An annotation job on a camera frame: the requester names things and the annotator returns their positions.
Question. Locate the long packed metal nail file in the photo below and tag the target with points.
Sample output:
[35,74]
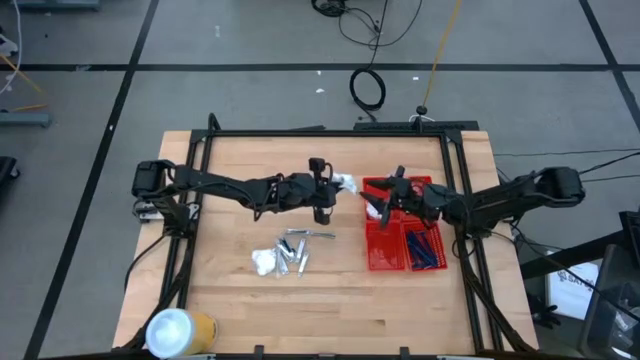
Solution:
[310,233]

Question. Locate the clear bag of white cotton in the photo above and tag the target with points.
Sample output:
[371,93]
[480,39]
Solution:
[350,182]
[372,213]
[263,261]

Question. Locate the black aluminium table frame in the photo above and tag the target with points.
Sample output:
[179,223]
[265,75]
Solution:
[325,133]

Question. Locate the black chair caster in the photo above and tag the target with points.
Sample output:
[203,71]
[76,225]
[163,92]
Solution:
[545,315]

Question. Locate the black round knob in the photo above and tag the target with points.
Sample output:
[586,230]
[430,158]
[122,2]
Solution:
[422,110]

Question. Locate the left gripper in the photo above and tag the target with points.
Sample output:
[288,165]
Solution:
[305,190]

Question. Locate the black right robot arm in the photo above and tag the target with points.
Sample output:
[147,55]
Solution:
[500,200]

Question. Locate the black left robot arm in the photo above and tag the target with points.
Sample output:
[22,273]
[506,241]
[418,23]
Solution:
[215,182]

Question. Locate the black floor object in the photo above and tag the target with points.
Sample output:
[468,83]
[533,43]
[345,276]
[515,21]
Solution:
[6,170]

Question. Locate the black slanted bar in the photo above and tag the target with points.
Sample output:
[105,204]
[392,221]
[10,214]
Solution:
[570,257]

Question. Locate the black chair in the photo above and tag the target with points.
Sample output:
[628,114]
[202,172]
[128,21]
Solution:
[607,310]

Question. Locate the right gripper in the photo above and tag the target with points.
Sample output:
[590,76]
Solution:
[425,200]

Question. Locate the person's shoe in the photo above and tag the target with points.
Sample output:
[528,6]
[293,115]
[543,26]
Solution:
[5,46]

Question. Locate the white printed box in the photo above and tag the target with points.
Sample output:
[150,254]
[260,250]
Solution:
[570,292]

